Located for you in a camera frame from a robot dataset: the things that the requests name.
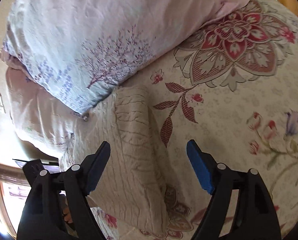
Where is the cream cable-knit sweater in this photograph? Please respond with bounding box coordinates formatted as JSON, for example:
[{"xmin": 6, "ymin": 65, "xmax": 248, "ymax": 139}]
[{"xmin": 71, "ymin": 87, "xmax": 171, "ymax": 235}]

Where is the bright window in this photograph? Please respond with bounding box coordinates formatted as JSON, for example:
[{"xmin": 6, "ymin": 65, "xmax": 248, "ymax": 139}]
[{"xmin": 0, "ymin": 164, "xmax": 32, "ymax": 235}]

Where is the pale pink pillow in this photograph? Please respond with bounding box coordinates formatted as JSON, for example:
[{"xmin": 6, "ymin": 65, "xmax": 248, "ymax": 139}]
[{"xmin": 6, "ymin": 67, "xmax": 86, "ymax": 158}]

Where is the floral bed sheet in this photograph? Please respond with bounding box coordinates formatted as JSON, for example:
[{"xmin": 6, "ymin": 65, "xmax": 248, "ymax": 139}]
[{"xmin": 92, "ymin": 0, "xmax": 298, "ymax": 239}]

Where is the white purple tree-print pillow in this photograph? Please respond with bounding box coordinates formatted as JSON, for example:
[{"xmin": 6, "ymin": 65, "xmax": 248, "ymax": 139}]
[{"xmin": 0, "ymin": 0, "xmax": 249, "ymax": 114}]

